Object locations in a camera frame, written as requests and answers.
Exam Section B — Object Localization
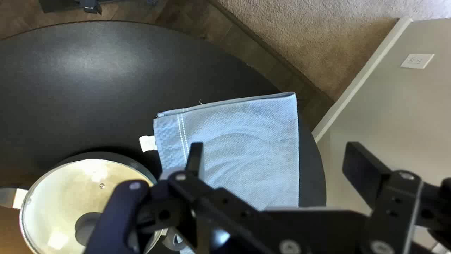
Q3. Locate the round black table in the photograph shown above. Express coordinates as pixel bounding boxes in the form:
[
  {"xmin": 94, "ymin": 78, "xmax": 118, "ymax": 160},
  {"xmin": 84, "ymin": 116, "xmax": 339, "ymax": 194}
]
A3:
[{"xmin": 0, "ymin": 20, "xmax": 326, "ymax": 254}]

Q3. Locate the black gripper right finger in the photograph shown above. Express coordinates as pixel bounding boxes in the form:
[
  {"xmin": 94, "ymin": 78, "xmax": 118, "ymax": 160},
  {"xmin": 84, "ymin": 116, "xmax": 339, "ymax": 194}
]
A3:
[{"xmin": 342, "ymin": 143, "xmax": 451, "ymax": 254}]

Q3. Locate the white wall outlet plate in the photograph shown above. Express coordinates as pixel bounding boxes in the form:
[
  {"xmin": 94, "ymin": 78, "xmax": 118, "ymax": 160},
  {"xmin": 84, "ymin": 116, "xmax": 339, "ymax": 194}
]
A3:
[{"xmin": 401, "ymin": 54, "xmax": 434, "ymax": 70}]

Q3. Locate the glass lid with grey knob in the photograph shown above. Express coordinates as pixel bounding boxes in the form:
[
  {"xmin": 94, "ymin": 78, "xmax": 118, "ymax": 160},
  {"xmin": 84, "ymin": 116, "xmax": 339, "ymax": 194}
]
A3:
[{"xmin": 18, "ymin": 158, "xmax": 156, "ymax": 254}]

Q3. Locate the blue towel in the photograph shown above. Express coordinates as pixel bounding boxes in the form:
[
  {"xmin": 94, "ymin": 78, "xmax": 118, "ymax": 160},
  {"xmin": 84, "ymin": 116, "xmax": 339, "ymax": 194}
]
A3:
[{"xmin": 138, "ymin": 92, "xmax": 300, "ymax": 211}]

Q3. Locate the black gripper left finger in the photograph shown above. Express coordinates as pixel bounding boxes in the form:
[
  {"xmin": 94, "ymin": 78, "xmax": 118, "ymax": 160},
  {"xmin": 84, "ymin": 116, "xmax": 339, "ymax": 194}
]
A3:
[{"xmin": 135, "ymin": 143, "xmax": 245, "ymax": 236}]

